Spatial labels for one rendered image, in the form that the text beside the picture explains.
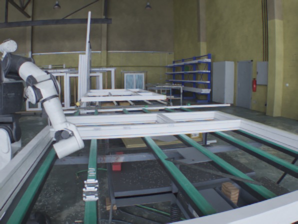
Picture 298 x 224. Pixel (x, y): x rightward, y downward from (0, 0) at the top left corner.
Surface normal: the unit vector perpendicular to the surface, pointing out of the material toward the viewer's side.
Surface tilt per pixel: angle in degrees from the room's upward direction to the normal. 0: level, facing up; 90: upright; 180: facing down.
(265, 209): 0
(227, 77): 90
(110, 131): 90
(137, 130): 90
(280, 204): 0
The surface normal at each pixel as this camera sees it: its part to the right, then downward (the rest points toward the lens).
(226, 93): 0.22, 0.14
